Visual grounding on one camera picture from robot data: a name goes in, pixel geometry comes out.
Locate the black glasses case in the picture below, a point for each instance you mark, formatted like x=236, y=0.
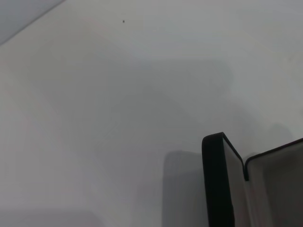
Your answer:
x=217, y=177

